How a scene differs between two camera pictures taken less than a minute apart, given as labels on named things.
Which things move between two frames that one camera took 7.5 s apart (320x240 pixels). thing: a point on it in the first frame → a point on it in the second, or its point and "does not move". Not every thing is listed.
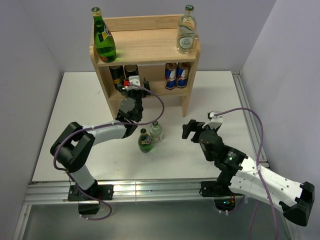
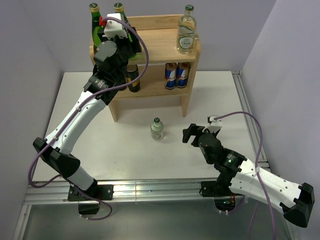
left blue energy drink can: (170, 75) does not move
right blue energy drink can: (182, 74) does not move
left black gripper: (126, 92) → (133, 46)
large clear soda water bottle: (186, 33) does not move
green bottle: (144, 141) → (119, 8)
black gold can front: (130, 70) does not move
